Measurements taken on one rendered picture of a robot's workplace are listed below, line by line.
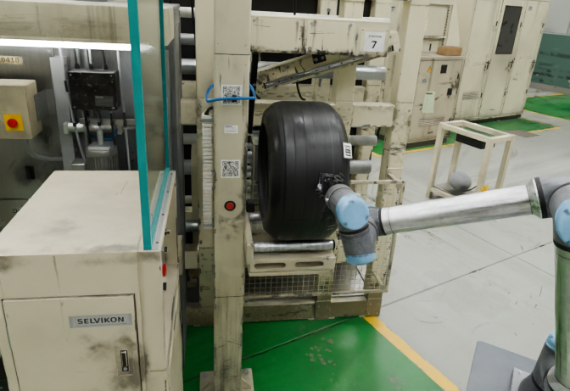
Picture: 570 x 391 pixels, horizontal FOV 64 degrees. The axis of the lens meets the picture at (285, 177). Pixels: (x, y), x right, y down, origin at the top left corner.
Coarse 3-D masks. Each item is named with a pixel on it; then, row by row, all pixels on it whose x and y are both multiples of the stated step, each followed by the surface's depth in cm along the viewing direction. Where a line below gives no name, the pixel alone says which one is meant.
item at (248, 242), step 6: (246, 216) 200; (246, 222) 195; (246, 228) 190; (246, 234) 185; (246, 240) 181; (252, 240) 181; (246, 246) 180; (252, 246) 179; (246, 252) 180; (252, 252) 180; (246, 258) 181; (252, 258) 181
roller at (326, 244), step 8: (296, 240) 189; (304, 240) 189; (312, 240) 189; (320, 240) 190; (328, 240) 190; (256, 248) 184; (264, 248) 185; (272, 248) 185; (280, 248) 186; (288, 248) 186; (296, 248) 187; (304, 248) 187; (312, 248) 188; (320, 248) 189; (328, 248) 189
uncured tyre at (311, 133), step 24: (264, 120) 184; (288, 120) 168; (312, 120) 170; (336, 120) 172; (264, 144) 207; (288, 144) 164; (312, 144) 165; (336, 144) 166; (264, 168) 214; (288, 168) 162; (312, 168) 163; (336, 168) 165; (264, 192) 210; (288, 192) 163; (312, 192) 164; (264, 216) 194; (288, 216) 168; (312, 216) 169; (288, 240) 186
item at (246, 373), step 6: (204, 372) 235; (210, 372) 238; (246, 372) 238; (204, 378) 234; (210, 378) 234; (246, 378) 235; (252, 378) 236; (204, 384) 230; (252, 384) 232; (246, 390) 228; (252, 390) 229
